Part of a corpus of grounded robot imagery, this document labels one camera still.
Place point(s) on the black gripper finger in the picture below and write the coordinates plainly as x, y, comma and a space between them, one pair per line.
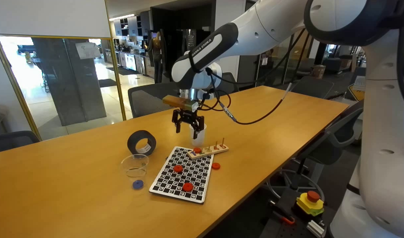
196, 127
177, 127

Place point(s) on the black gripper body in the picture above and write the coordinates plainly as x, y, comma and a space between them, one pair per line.
186, 116

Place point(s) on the orange disc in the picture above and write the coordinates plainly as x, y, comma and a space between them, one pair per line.
215, 165
196, 149

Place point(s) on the orange disc board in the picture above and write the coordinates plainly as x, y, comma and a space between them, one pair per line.
178, 168
187, 186

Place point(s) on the blue round disc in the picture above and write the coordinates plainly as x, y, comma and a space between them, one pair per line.
137, 184

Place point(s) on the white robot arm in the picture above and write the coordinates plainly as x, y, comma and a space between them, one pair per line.
373, 202

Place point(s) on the white paper cup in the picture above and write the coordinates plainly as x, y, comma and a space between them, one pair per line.
196, 137

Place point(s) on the transparent plastic cup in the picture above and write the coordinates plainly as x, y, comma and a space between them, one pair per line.
134, 165

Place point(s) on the wooden number peg board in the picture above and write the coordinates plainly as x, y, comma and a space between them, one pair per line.
218, 147

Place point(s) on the grey office chair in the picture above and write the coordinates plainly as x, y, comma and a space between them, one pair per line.
148, 98

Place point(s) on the black tape roll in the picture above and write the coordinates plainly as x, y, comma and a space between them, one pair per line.
141, 141

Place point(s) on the checkerboard calibration board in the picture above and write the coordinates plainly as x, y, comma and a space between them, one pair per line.
195, 170

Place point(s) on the yellow red emergency stop button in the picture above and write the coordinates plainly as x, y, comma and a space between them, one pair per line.
310, 202

